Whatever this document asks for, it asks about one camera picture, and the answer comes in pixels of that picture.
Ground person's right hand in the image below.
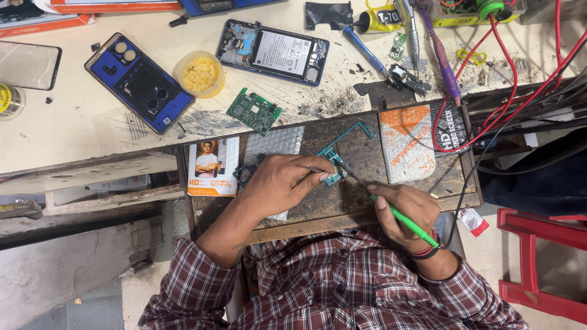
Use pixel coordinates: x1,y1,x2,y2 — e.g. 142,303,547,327
366,183,442,253

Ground person's left hand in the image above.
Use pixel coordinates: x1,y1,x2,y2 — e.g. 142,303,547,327
239,153,338,222

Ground green handled soldering iron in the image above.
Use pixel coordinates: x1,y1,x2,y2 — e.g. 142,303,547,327
337,160,441,249

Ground red and black wrist bands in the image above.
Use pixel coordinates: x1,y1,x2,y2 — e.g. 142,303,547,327
409,228,442,261

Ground clear bubble wrap sheet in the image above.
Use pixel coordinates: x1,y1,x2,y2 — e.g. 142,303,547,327
242,126,305,167

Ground wooden work drawer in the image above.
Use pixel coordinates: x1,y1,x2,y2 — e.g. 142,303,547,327
176,97,483,246

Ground teal phone circuit board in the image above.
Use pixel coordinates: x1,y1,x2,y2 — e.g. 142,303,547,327
316,121,377,188

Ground white and red small packet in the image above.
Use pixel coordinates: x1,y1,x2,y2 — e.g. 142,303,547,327
458,208,490,238

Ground white orange screen packet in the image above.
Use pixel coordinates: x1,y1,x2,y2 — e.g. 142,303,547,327
186,136,240,197

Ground orange white bubble wrap packet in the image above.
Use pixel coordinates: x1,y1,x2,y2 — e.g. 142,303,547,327
378,104,437,184

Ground green phone circuit board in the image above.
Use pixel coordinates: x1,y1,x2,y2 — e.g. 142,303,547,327
226,87,282,138

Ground black screen packet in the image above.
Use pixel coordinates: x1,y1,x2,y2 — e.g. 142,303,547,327
429,100,471,156

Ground plaid shirt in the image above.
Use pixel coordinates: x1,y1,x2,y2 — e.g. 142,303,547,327
138,225,530,330

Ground dark blue fabric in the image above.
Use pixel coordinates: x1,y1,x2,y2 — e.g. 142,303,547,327
477,127,587,217

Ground red plastic stool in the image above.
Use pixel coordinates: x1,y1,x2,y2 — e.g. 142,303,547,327
497,207,587,325

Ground opened phone with battery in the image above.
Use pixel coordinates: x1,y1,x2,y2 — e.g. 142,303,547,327
215,19,330,87

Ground black phone charging part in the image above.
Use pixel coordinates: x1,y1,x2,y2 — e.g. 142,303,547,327
388,64,432,97

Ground yellow flux tub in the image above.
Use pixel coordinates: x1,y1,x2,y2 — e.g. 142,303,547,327
173,50,226,100

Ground purple toothbrush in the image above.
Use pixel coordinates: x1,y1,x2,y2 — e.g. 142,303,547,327
414,0,462,107

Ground small green circuit board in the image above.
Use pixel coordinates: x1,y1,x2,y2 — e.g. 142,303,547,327
389,31,408,61

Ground blue phone back cover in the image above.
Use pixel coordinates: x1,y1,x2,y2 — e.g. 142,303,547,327
84,32,196,135

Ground silver metal screwdriver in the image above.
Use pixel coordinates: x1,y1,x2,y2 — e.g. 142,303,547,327
395,0,423,70

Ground black foil packet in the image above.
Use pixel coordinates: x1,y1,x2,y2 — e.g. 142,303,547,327
305,1,354,32

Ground wooden shelf under table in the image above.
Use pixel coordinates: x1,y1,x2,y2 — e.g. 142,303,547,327
0,150,185,217

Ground blue device with black knob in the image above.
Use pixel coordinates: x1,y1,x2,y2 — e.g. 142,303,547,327
169,0,287,28

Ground yellow glue tube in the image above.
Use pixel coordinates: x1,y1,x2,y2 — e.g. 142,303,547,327
353,1,405,35

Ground yellow box with green part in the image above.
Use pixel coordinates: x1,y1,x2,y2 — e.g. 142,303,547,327
430,0,528,28

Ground clear glass screen protector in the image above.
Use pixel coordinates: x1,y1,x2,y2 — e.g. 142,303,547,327
0,40,62,91

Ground orange and white flat box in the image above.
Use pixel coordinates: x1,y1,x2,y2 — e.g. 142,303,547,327
0,0,97,38

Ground black plastic phone frame part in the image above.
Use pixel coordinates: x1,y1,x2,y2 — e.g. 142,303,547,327
232,153,267,189

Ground black soldering iron cable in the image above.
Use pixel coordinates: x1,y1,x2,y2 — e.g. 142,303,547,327
439,64,587,250

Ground bundle of black cables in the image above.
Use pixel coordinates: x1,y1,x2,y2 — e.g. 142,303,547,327
467,66,587,176

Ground blue handled tool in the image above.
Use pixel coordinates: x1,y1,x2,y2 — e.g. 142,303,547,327
342,25,391,79

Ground yellow plastic ring clip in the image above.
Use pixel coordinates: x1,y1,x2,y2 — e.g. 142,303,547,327
456,48,488,66

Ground looped red cable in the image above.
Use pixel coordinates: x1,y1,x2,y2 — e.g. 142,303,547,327
431,13,587,154

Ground straight red cable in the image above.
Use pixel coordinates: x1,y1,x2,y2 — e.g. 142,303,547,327
552,0,563,90

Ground solder wire spool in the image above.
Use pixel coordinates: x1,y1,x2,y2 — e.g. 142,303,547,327
0,80,26,122

